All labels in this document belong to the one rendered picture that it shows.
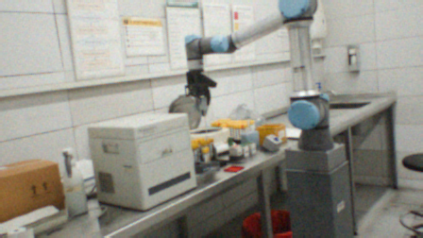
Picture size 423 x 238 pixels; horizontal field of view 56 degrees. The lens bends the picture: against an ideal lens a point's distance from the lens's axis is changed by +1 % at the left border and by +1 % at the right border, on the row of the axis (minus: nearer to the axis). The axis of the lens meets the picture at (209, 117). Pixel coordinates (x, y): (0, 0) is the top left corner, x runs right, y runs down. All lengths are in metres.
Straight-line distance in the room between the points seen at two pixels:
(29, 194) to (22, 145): 0.36
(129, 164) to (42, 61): 0.73
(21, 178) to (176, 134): 0.56
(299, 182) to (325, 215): 0.16
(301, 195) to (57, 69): 1.22
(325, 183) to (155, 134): 0.71
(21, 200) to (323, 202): 1.14
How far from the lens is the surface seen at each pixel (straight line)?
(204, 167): 1.70
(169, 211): 1.44
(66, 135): 1.95
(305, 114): 1.53
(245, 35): 1.77
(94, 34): 2.06
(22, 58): 1.88
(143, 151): 1.38
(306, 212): 1.76
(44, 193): 1.57
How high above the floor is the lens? 1.34
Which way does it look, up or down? 7 degrees down
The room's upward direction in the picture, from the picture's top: 6 degrees counter-clockwise
